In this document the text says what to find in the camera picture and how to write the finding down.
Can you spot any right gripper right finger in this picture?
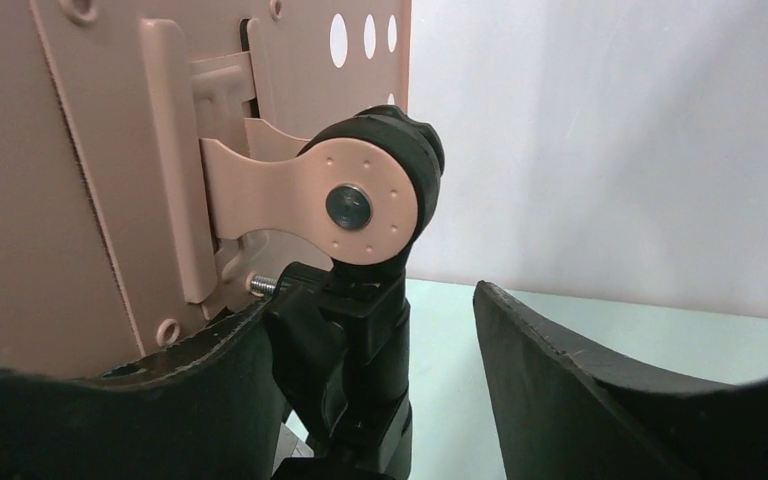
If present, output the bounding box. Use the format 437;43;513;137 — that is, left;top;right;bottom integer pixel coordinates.
473;281;768;479

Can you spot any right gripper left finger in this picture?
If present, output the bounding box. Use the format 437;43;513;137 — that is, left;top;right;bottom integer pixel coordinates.
0;301;285;479

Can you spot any pink music stand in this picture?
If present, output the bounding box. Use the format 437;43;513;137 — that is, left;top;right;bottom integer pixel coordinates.
0;1;444;479

